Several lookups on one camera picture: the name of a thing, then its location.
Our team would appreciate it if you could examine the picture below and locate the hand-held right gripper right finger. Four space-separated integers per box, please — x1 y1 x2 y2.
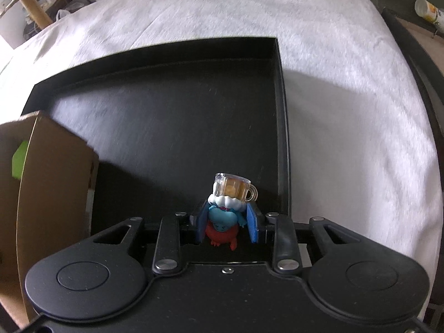
248 203 365 274

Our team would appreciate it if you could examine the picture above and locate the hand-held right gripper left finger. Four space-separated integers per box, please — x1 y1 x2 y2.
89 200 211 274

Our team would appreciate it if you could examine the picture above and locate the blue creature figurine with mug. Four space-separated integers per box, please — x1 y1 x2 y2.
206 172 259 251

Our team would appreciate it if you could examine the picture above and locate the black tray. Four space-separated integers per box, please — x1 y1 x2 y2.
21 36 296 261

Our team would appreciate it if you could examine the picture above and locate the brown cardboard box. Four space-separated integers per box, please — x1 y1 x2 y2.
0 110 100 327

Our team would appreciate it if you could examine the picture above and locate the dark-framed wooden board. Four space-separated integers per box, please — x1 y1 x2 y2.
381 6 444 125

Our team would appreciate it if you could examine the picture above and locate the paper cup with print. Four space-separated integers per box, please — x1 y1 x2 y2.
415 0 444 36

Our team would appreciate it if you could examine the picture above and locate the round gold-rimmed table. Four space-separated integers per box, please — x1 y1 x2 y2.
0 0 53 29

